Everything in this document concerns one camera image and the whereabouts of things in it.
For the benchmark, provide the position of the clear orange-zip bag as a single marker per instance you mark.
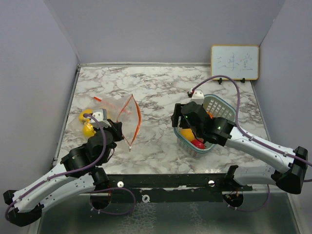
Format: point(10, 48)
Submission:
point(130, 117)
point(111, 104)

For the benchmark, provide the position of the yellow toy bell pepper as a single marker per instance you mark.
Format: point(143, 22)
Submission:
point(84, 119)

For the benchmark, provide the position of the small framed whiteboard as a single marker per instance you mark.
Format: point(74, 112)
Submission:
point(239, 62)

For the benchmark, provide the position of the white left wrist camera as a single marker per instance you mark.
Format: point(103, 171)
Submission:
point(101, 116)

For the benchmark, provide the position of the red toy fruit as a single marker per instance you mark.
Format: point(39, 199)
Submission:
point(198, 144)

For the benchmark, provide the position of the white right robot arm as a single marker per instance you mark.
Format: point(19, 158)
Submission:
point(285, 167)

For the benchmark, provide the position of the pale green plastic basket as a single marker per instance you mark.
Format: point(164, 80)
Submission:
point(218, 108)

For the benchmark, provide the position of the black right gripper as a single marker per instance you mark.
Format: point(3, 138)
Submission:
point(175, 116)

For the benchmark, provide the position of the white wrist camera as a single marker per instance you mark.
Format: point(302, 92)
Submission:
point(101, 116)
point(196, 96)

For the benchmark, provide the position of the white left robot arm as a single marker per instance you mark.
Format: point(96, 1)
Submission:
point(78, 172)

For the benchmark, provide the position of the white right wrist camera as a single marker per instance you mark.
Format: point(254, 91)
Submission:
point(196, 96)

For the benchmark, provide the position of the orange-yellow toy bell pepper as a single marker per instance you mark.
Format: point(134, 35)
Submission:
point(187, 134)

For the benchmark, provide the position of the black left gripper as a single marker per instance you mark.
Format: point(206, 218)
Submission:
point(116, 129)

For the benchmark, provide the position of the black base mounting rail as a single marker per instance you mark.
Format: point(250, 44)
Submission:
point(170, 187)

